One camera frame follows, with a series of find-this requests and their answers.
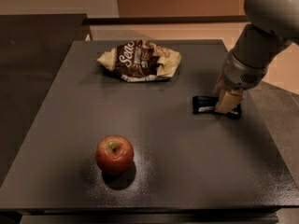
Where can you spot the red apple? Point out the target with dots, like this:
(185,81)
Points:
(114,155)

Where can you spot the dark blue rxbar wrapper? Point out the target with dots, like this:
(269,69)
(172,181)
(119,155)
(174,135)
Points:
(207,105)

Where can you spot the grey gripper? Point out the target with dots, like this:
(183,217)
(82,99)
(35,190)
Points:
(241,73)

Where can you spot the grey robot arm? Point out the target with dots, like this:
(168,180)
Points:
(273,26)

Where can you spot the crumpled brown snack bag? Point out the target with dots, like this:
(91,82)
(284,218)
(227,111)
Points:
(141,61)

